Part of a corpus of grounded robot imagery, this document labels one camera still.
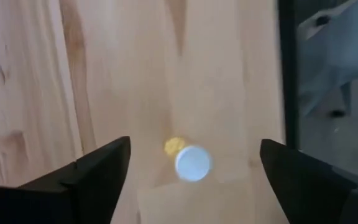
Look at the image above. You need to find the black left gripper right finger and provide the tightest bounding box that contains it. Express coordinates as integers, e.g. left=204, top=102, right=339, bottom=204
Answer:
left=259, top=138, right=358, bottom=224

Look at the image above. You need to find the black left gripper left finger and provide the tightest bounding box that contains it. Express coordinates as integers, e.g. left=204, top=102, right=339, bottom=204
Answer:
left=0, top=135, right=132, bottom=224

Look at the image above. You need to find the black metal table frame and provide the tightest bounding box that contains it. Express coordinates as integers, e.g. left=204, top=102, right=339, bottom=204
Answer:
left=277, top=0, right=301, bottom=151

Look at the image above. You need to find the silver metal bracket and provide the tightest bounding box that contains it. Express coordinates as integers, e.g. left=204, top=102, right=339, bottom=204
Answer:
left=296, top=0, right=358, bottom=116

